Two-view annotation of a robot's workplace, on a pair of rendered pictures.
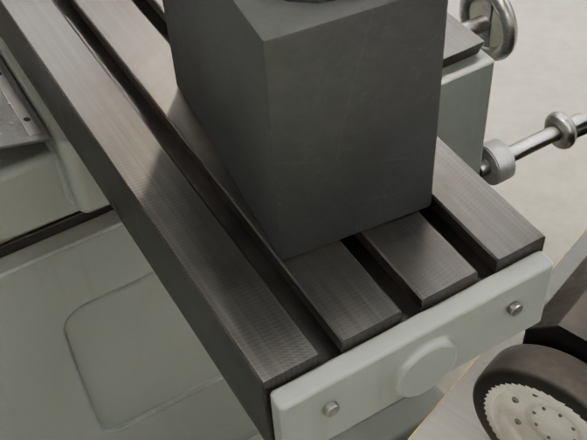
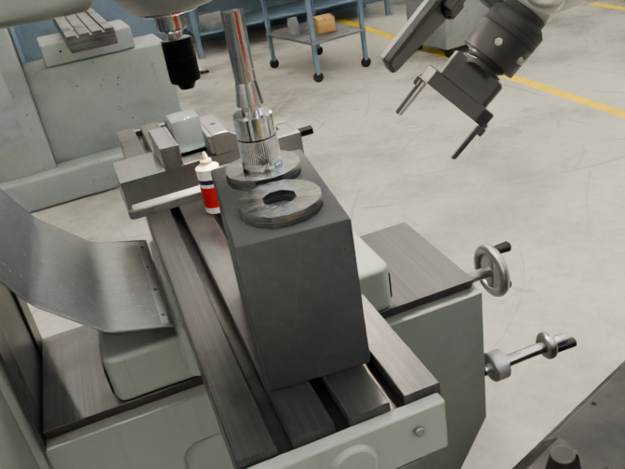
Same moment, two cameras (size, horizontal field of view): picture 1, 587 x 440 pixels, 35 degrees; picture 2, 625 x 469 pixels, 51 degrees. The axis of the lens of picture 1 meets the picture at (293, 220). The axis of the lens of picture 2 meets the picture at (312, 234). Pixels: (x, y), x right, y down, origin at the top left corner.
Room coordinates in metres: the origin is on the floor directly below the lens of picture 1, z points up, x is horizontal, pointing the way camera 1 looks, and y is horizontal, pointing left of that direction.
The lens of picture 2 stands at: (-0.11, -0.18, 1.45)
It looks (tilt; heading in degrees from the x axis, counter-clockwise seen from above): 28 degrees down; 12
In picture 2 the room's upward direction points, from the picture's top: 10 degrees counter-clockwise
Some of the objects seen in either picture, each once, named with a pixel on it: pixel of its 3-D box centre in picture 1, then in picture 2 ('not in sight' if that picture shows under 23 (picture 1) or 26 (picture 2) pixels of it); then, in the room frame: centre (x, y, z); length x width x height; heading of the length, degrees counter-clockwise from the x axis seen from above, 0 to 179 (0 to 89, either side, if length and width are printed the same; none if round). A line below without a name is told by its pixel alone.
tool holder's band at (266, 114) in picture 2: not in sight; (252, 115); (0.60, 0.01, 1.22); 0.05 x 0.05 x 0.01
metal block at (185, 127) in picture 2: not in sight; (185, 130); (1.01, 0.26, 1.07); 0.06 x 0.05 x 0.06; 29
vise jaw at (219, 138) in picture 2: not in sight; (216, 133); (1.04, 0.21, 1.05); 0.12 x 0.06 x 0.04; 29
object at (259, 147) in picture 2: not in sight; (258, 142); (0.60, 0.01, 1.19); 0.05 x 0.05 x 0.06
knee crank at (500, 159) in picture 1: (538, 140); (529, 352); (0.99, -0.36, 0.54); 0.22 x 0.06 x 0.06; 118
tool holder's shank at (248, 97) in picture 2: not in sight; (242, 63); (0.60, 0.01, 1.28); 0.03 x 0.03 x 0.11
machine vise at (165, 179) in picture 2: not in sight; (207, 154); (1.03, 0.23, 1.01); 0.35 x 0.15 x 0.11; 119
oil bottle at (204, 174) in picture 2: not in sight; (210, 180); (0.90, 0.19, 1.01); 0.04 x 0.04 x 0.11
